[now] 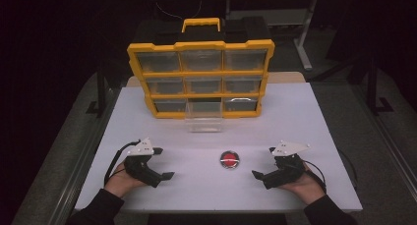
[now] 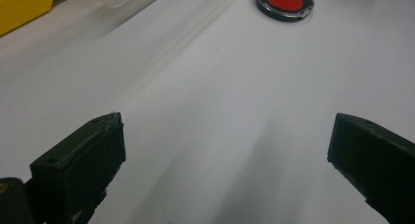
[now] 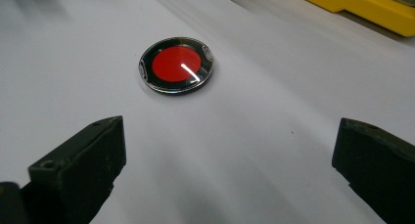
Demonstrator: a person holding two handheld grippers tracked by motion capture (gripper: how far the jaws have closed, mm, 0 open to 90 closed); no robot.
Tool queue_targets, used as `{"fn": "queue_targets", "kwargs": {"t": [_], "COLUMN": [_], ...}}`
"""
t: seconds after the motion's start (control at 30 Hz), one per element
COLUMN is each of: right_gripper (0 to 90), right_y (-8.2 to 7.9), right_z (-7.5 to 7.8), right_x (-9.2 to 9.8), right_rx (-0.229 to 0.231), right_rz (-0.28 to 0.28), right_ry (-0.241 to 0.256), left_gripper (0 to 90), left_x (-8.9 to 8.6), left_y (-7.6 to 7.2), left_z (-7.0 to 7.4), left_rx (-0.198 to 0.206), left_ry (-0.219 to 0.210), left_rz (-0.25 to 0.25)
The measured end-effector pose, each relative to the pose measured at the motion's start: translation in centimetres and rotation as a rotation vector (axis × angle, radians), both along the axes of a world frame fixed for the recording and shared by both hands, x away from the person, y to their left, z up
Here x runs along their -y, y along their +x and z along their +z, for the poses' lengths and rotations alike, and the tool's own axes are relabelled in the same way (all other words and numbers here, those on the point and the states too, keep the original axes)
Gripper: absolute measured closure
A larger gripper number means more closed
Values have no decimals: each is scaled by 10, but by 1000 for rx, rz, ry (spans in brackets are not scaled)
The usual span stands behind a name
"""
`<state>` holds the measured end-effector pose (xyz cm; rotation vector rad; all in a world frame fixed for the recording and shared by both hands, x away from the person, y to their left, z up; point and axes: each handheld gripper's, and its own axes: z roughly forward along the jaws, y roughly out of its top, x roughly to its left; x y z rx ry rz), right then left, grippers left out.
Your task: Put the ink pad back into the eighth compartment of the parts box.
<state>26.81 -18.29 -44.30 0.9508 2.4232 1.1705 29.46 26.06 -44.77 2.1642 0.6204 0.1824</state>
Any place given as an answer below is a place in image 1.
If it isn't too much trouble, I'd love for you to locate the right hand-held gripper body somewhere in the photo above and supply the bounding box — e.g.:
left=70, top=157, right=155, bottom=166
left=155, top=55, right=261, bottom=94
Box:
left=262, top=140, right=312, bottom=191

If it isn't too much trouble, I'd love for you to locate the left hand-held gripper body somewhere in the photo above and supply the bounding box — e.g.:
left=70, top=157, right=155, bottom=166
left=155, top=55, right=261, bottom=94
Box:
left=123, top=137, right=163, bottom=189

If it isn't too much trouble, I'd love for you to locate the person's right hand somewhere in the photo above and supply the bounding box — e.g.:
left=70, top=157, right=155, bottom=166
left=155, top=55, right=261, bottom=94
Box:
left=278, top=162, right=328, bottom=206

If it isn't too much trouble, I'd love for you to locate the person's left hand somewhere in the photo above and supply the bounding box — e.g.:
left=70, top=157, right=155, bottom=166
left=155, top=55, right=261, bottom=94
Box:
left=103, top=161, right=148, bottom=199

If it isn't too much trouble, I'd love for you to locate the small round red tin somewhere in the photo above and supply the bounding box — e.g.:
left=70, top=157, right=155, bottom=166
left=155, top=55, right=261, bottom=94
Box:
left=218, top=149, right=241, bottom=170

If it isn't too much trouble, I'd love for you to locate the clear plastic drawer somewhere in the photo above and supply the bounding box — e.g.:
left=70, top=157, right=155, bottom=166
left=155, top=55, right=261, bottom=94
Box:
left=184, top=97, right=224, bottom=134

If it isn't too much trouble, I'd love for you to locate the set of clear cabinet drawers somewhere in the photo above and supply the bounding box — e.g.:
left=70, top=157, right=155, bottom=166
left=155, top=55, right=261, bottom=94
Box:
left=136, top=48, right=268, bottom=114

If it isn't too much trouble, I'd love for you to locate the black metal stand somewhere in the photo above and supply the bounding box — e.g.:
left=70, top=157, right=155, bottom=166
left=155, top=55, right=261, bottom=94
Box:
left=86, top=66, right=111, bottom=117
left=365, top=56, right=395, bottom=116

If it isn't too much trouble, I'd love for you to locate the yellow black organizer cabinet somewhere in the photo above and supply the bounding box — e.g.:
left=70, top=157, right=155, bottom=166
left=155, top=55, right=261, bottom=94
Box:
left=126, top=17, right=276, bottom=120

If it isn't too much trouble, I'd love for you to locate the white metal desk leg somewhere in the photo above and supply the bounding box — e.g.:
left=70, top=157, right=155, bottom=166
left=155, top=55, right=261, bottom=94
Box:
left=292, top=0, right=320, bottom=72

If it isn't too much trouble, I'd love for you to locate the left hand-held gripper black cable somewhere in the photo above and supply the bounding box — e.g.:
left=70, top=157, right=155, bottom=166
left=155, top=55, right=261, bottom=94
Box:
left=103, top=139, right=142, bottom=188

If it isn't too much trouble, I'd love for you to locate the hand-held gripper black cable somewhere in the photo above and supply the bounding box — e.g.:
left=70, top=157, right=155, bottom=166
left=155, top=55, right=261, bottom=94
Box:
left=103, top=139, right=142, bottom=188
left=302, top=158, right=328, bottom=195

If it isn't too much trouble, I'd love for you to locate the right hand-held gripper black cable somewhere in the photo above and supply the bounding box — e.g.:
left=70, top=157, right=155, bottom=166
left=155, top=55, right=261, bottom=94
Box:
left=302, top=158, right=328, bottom=195

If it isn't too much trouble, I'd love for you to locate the aluminium frame rail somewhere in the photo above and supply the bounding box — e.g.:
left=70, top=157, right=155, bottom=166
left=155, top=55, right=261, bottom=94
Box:
left=53, top=86, right=123, bottom=225
left=351, top=84, right=417, bottom=201

